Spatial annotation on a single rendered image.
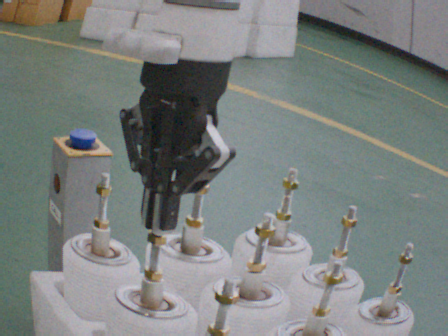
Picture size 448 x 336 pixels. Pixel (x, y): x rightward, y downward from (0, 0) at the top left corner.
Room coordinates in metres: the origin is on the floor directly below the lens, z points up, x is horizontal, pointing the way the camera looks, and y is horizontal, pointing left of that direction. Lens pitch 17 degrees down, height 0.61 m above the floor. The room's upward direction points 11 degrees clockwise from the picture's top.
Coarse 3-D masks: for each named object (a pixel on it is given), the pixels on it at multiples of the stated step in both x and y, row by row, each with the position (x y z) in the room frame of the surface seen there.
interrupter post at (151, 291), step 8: (144, 280) 0.67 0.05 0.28; (152, 280) 0.68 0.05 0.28; (160, 280) 0.68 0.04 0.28; (144, 288) 0.67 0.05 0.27; (152, 288) 0.67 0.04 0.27; (160, 288) 0.67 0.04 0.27; (144, 296) 0.67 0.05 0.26; (152, 296) 0.67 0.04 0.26; (160, 296) 0.68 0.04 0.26; (144, 304) 0.67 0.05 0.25; (152, 304) 0.67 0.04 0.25; (160, 304) 0.68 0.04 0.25
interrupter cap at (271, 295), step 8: (240, 280) 0.78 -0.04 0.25; (216, 288) 0.74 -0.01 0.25; (264, 288) 0.77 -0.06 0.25; (272, 288) 0.77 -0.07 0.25; (280, 288) 0.77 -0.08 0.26; (240, 296) 0.74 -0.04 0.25; (264, 296) 0.75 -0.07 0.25; (272, 296) 0.74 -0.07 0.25; (280, 296) 0.75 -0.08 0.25; (240, 304) 0.71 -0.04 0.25; (248, 304) 0.71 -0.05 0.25; (256, 304) 0.72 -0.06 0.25; (264, 304) 0.72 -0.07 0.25; (272, 304) 0.72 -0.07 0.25
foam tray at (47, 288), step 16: (32, 272) 0.79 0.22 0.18; (48, 272) 0.81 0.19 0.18; (32, 288) 0.79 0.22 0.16; (48, 288) 0.76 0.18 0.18; (32, 304) 0.79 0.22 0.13; (48, 304) 0.73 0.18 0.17; (64, 304) 0.74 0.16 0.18; (48, 320) 0.74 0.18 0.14; (64, 320) 0.69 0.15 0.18; (80, 320) 0.71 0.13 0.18
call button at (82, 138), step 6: (72, 132) 0.94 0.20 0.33; (78, 132) 0.94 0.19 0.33; (84, 132) 0.94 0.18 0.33; (90, 132) 0.95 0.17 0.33; (72, 138) 0.93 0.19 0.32; (78, 138) 0.92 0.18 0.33; (84, 138) 0.92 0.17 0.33; (90, 138) 0.93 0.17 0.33; (72, 144) 0.93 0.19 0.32; (78, 144) 0.93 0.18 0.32; (84, 144) 0.93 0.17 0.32; (90, 144) 0.94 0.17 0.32
